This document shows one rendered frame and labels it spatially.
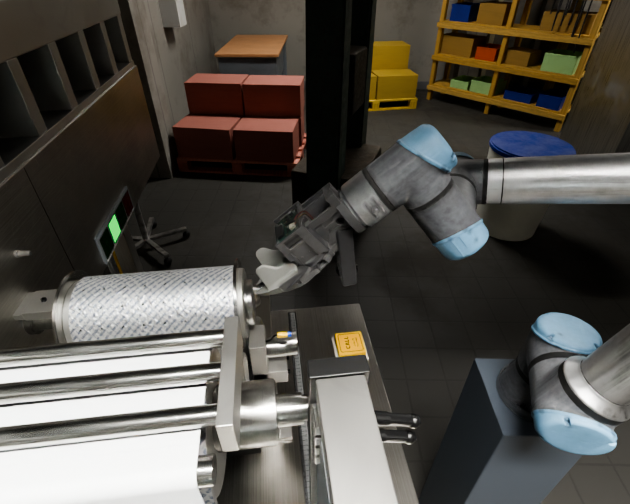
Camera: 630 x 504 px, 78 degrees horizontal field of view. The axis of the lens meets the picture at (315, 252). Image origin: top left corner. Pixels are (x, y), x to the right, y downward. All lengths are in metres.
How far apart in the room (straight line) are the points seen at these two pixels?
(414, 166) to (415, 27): 6.38
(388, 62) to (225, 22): 2.54
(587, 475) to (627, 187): 1.62
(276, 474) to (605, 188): 0.75
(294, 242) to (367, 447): 0.34
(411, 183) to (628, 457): 1.93
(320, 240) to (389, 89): 5.33
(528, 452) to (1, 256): 1.07
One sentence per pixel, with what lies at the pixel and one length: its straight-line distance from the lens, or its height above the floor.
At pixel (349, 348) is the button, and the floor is 0.92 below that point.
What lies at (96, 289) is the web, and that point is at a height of 1.31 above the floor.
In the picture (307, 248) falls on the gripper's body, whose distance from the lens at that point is 0.57.
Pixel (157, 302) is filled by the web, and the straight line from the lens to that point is 0.62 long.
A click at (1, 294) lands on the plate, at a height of 1.33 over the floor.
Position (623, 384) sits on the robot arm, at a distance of 0.76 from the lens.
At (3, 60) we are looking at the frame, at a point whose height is 1.58.
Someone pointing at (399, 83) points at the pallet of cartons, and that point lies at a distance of 5.87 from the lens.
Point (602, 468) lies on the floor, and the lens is 2.22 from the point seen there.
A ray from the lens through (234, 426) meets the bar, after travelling 0.29.
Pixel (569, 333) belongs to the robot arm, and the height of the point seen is 1.13.
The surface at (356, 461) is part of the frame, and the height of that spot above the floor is 1.44.
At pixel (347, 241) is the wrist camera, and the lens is 0.59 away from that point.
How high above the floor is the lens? 1.70
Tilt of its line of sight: 37 degrees down
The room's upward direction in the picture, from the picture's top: straight up
